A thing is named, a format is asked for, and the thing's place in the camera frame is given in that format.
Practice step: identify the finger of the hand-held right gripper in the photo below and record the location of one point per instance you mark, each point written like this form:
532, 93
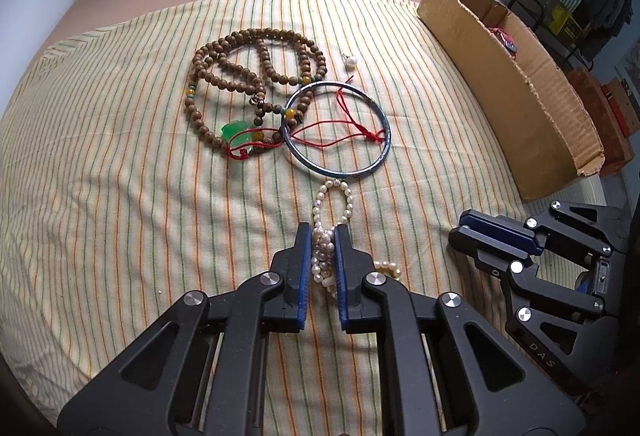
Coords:
485, 248
500, 231

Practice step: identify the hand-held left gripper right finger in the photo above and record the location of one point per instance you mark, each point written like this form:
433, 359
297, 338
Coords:
342, 276

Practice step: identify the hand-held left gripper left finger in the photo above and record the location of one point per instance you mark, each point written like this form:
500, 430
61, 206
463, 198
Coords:
301, 276

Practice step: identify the blue metal bangle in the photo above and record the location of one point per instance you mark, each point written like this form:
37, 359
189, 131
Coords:
340, 173

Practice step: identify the brown cardboard box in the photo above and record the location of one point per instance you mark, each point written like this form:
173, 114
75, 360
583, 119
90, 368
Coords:
500, 91

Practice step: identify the white pearl earring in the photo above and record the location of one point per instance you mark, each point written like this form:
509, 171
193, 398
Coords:
351, 62

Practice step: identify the yellow striped cloth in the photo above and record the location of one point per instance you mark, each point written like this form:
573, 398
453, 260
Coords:
125, 166

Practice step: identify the yellow box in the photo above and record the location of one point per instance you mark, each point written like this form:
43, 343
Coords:
565, 22

